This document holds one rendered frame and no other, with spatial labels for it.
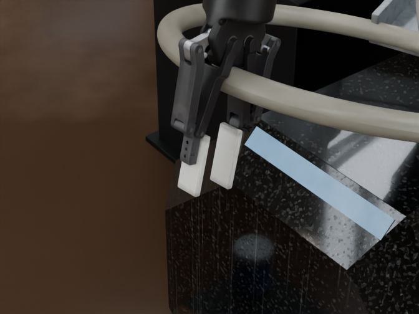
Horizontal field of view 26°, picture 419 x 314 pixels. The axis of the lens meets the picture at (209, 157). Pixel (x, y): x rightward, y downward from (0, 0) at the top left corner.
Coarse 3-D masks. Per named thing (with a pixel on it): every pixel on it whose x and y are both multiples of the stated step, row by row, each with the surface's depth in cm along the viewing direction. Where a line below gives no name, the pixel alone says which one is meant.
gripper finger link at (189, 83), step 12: (180, 48) 91; (192, 48) 90; (180, 60) 92; (192, 60) 91; (204, 60) 91; (180, 72) 93; (192, 72) 91; (180, 84) 93; (192, 84) 92; (180, 96) 93; (192, 96) 92; (180, 108) 93; (192, 108) 93; (180, 120) 94; (192, 120) 94; (192, 132) 94
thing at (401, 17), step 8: (384, 0) 135; (392, 0) 135; (400, 0) 138; (408, 0) 141; (384, 8) 133; (392, 8) 136; (400, 8) 139; (408, 8) 141; (376, 16) 132; (384, 16) 134; (392, 16) 137; (400, 16) 139; (408, 16) 139; (416, 16) 139; (392, 24) 138; (400, 24) 138; (408, 24) 138; (416, 24) 137; (392, 48) 133
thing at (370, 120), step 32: (160, 32) 107; (352, 32) 133; (384, 32) 132; (416, 32) 131; (256, 96) 93; (288, 96) 91; (320, 96) 91; (352, 128) 90; (384, 128) 90; (416, 128) 90
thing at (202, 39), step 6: (210, 30) 92; (198, 36) 92; (204, 36) 92; (186, 42) 91; (192, 42) 90; (198, 42) 91; (204, 42) 91; (186, 48) 91; (204, 48) 92; (186, 54) 91; (204, 54) 91
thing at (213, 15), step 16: (208, 0) 92; (224, 0) 90; (240, 0) 90; (256, 0) 90; (272, 0) 92; (208, 16) 92; (224, 16) 91; (240, 16) 90; (256, 16) 91; (272, 16) 93; (224, 32) 92; (240, 32) 94; (256, 32) 96; (208, 48) 94; (224, 48) 93; (240, 64) 96
